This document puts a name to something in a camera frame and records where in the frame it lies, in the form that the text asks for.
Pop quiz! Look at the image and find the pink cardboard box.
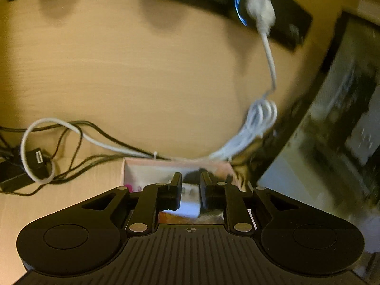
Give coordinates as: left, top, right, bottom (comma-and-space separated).
121, 157, 239, 224

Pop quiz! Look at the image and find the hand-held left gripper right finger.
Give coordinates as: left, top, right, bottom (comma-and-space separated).
200, 171, 300, 233

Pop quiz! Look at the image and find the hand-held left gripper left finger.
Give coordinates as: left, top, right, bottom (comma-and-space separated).
81, 172, 183, 234

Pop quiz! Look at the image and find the black usb plug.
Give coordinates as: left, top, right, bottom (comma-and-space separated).
25, 148, 50, 170

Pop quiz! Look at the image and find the small white box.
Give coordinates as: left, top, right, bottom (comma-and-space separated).
180, 182, 203, 219

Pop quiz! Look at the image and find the black power adapter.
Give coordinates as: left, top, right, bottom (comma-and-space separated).
0, 161, 34, 192

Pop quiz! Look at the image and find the computer case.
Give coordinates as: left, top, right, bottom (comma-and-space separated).
257, 12, 380, 276

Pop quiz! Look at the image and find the white cable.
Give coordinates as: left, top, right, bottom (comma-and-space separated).
20, 0, 279, 185

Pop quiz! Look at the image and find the black cable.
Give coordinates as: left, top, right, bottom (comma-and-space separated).
0, 120, 167, 196
30, 153, 155, 190

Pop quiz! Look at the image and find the black wall socket strip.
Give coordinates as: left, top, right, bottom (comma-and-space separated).
5, 0, 314, 52

